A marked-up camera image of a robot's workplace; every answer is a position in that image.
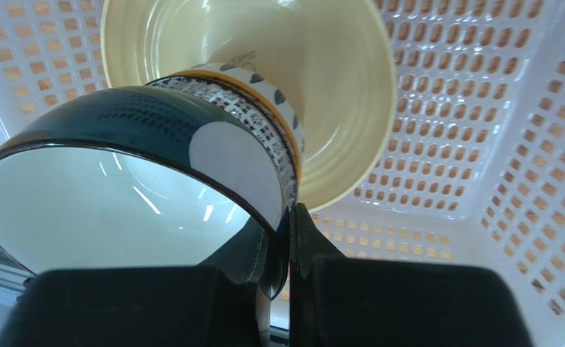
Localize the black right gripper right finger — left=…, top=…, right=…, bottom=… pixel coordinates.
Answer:
left=290, top=204, right=532, bottom=346

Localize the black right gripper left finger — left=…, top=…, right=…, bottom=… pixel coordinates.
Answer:
left=0, top=219, right=275, bottom=346

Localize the white bowl dark outside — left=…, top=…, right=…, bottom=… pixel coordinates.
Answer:
left=0, top=86, right=290, bottom=297

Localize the white plastic basket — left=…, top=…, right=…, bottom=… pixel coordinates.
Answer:
left=0, top=0, right=565, bottom=347

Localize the grey patterned bowl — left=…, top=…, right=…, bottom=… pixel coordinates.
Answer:
left=148, top=75, right=304, bottom=205

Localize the yellow plate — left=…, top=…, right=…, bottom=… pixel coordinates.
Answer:
left=100, top=1, right=396, bottom=212

